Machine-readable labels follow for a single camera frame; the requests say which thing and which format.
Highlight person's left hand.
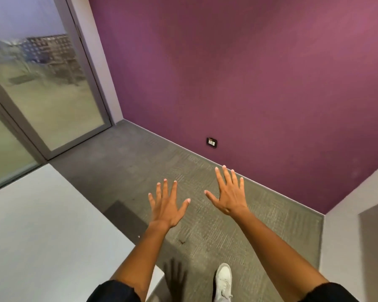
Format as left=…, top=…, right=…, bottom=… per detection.
left=148, top=179, right=192, bottom=230

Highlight person's right hand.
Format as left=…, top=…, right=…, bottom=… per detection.
left=204, top=165, right=249, bottom=217

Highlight person's right forearm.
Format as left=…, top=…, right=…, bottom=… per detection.
left=231, top=206, right=330, bottom=299

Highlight person's left forearm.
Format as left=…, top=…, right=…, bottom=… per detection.
left=110, top=220, right=172, bottom=302

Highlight person's white shoe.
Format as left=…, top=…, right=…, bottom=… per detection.
left=213, top=263, right=234, bottom=302

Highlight person's black left sleeve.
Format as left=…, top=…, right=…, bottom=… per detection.
left=87, top=279, right=142, bottom=302

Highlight person's black sleeve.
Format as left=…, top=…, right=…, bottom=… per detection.
left=87, top=279, right=142, bottom=302
left=301, top=282, right=360, bottom=302

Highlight person's black right sleeve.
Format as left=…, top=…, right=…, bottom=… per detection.
left=301, top=282, right=360, bottom=302

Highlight glass partition with grey frame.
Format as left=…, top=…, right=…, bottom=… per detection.
left=0, top=0, right=114, bottom=195

